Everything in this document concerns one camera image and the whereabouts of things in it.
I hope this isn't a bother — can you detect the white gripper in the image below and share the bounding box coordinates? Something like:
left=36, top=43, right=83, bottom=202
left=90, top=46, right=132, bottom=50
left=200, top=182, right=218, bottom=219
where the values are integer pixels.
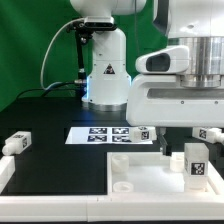
left=126, top=75, right=224, bottom=156

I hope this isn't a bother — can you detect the white square table top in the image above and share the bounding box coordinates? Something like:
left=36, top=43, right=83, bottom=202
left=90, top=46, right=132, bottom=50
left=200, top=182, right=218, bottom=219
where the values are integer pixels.
left=107, top=152, right=224, bottom=195

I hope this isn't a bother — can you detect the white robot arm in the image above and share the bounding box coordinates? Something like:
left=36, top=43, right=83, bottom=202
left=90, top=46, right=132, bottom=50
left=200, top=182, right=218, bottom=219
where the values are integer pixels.
left=70, top=0, right=224, bottom=144

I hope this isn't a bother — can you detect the paper sheet with tags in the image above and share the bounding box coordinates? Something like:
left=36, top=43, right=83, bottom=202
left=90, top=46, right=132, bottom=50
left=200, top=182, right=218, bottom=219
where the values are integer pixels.
left=65, top=127, right=153, bottom=144

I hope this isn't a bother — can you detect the white U-shaped fence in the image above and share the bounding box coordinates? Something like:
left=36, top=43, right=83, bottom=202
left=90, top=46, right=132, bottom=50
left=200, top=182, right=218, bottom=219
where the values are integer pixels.
left=0, top=154, right=224, bottom=223

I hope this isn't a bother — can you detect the black cable on table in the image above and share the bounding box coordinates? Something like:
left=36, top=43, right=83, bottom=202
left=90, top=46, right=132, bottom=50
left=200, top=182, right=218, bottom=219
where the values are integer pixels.
left=15, top=80, right=87, bottom=100

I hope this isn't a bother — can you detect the grey camera cable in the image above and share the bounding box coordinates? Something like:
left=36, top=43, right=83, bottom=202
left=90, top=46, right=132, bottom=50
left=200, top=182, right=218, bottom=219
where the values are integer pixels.
left=40, top=18, right=85, bottom=91

